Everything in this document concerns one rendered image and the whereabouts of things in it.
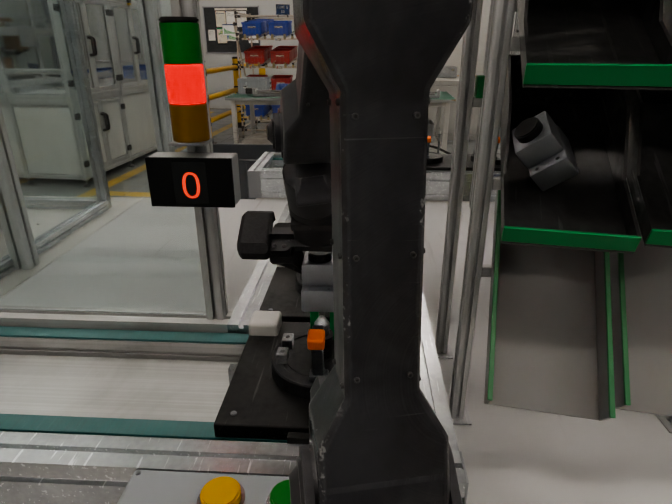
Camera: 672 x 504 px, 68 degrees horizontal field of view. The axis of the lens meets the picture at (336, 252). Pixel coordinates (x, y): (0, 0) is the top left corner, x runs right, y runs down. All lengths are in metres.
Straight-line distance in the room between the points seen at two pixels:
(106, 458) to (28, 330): 0.38
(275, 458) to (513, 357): 0.31
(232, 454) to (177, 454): 0.06
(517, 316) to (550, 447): 0.22
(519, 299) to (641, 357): 0.15
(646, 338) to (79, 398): 0.76
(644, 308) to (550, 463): 0.24
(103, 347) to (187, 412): 0.22
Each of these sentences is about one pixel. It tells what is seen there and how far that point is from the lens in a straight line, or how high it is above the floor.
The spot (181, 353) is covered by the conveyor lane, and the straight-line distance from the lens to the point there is 0.87.
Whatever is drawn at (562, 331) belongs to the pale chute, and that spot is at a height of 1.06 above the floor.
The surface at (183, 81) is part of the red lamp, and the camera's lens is 0.71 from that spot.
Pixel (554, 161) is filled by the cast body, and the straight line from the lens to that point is 0.61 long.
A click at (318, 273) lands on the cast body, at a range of 0.62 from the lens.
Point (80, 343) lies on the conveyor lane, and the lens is 0.92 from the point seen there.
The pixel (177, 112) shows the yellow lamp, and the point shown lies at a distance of 0.72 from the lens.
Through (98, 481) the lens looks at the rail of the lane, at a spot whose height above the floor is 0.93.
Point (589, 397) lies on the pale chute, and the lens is 0.67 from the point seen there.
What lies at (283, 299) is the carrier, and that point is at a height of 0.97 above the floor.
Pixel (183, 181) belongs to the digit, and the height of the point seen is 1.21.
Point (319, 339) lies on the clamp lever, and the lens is 0.59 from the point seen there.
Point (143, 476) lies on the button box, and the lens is 0.62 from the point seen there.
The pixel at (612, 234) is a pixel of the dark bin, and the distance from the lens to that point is 0.57.
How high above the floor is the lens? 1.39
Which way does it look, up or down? 23 degrees down
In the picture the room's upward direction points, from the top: straight up
